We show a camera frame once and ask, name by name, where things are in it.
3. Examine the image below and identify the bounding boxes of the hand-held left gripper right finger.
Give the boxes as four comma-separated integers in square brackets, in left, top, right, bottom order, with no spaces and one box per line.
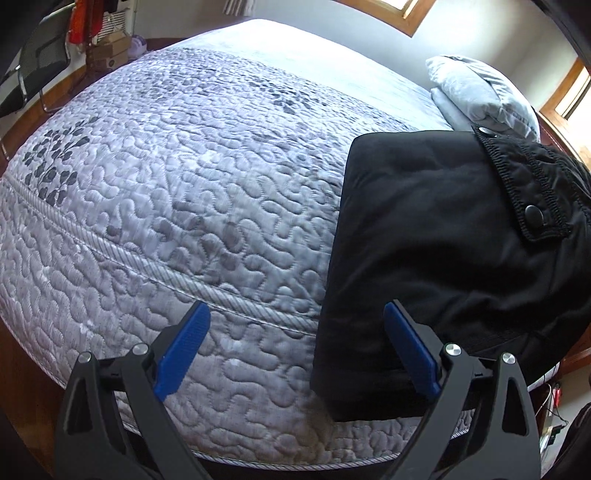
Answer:
[382,299,542,480]

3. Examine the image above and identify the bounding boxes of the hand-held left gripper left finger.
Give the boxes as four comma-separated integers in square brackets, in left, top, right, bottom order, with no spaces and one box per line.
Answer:
[53,300,212,480]

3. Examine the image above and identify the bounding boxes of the black jacket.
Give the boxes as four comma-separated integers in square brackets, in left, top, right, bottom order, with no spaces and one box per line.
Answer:
[309,126,591,423]

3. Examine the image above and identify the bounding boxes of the grey quilted blanket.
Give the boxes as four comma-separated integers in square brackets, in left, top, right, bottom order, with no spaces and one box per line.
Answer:
[0,46,476,450]

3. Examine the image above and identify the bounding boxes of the bedside table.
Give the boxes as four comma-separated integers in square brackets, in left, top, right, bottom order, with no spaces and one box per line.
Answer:
[531,369,591,462]

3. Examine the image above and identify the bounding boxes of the dark wooden headboard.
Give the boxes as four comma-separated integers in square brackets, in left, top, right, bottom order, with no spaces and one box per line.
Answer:
[536,113,591,176]

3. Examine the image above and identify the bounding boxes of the grey pillow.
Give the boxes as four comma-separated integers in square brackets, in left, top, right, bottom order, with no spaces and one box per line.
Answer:
[425,55,541,144]

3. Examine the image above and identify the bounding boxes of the grey quilted bed mattress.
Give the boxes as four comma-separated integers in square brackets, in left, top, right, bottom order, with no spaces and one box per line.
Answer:
[0,18,476,450]

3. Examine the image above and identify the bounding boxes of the wooden window above headboard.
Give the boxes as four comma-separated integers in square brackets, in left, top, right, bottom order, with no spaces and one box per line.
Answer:
[538,58,591,144]

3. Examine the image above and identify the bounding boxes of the cardboard boxes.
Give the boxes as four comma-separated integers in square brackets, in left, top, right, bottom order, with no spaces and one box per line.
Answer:
[85,30,130,70]

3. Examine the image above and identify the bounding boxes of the black mesh chair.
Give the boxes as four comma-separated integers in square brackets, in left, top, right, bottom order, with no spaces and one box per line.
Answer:
[0,14,72,116]

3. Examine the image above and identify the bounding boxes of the wide wooden framed window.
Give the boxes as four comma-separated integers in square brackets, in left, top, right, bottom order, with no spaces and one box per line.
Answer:
[335,0,432,38]

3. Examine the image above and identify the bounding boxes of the hanging red cloth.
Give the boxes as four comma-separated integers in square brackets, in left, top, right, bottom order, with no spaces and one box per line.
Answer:
[67,0,105,47]

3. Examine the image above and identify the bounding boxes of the white wire rack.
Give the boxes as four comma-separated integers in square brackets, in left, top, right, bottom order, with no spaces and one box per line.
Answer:
[99,9,127,44]

